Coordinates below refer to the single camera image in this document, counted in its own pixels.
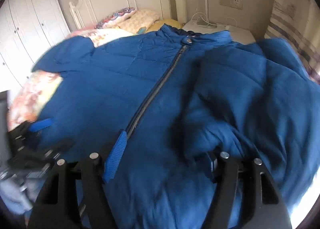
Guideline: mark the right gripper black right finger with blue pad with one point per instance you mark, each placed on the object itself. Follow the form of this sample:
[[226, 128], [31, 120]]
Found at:
[[261, 204]]

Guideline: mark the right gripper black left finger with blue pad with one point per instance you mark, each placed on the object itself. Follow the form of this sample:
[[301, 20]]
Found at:
[[57, 204]]

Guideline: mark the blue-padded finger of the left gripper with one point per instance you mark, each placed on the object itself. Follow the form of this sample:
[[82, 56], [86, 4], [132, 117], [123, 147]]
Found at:
[[40, 125]]

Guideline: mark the blue quilted down jacket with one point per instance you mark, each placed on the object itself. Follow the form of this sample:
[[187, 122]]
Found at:
[[179, 95]]

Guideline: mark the floral bed sheet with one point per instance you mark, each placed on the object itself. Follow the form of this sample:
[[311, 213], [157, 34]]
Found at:
[[41, 85]]

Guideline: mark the white wardrobe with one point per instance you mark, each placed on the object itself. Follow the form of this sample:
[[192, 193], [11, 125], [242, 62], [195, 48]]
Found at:
[[28, 29]]

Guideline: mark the colourful patterned pillow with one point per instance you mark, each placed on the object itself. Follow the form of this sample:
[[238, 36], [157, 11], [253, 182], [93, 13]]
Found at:
[[116, 18]]

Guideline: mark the cream quilted pillow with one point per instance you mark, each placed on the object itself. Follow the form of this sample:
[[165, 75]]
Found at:
[[139, 22]]

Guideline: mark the yellow pillow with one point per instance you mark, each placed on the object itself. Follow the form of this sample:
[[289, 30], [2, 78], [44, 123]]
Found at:
[[158, 24]]

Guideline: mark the white bedside table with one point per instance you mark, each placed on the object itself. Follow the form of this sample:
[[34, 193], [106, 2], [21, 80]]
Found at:
[[238, 34]]

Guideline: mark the slim silver desk lamp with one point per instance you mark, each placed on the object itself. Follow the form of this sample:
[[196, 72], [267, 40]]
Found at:
[[203, 16]]

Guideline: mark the striped beige curtain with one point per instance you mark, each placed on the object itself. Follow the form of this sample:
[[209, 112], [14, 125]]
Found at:
[[297, 21]]

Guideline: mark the wall socket plate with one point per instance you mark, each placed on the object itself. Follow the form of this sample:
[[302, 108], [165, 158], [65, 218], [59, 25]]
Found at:
[[237, 4]]

